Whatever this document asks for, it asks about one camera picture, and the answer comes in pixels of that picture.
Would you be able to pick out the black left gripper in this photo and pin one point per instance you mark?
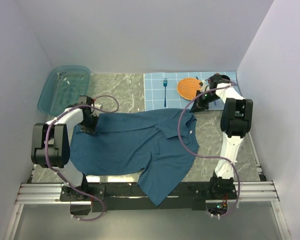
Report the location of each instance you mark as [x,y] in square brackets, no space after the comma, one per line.
[91,129]

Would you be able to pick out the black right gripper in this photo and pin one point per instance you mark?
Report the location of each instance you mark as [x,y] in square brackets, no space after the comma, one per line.
[198,104]

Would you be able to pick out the blue t shirt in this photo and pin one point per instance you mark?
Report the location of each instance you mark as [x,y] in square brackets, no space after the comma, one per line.
[160,144]

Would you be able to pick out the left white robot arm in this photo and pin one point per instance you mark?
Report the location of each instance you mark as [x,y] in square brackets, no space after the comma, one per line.
[50,147]

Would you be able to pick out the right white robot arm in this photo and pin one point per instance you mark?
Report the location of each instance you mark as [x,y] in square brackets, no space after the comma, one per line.
[235,123]

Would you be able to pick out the orange woven round trivet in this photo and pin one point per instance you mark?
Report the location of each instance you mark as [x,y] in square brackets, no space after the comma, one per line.
[187,88]

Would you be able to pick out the orange black mug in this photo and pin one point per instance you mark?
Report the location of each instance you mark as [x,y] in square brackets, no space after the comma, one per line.
[223,76]

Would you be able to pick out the blue fork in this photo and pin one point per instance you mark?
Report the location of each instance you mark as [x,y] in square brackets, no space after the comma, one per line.
[165,84]

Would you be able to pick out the blue checked placemat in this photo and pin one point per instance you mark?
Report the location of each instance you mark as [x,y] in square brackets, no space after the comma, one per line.
[155,92]

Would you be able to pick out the teal plastic bin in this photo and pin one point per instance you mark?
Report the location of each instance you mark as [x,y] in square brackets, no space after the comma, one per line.
[63,87]

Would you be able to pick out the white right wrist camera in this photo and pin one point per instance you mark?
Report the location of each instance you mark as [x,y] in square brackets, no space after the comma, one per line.
[205,85]

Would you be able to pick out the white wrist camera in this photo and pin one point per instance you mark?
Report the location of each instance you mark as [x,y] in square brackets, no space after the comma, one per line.
[205,85]
[95,105]

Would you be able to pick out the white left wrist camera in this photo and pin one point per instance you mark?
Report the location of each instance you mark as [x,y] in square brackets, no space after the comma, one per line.
[95,105]

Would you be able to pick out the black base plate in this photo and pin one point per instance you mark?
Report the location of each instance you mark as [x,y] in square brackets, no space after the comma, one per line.
[210,195]

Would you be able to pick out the aluminium rail frame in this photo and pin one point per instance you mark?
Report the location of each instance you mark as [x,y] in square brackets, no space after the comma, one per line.
[39,215]

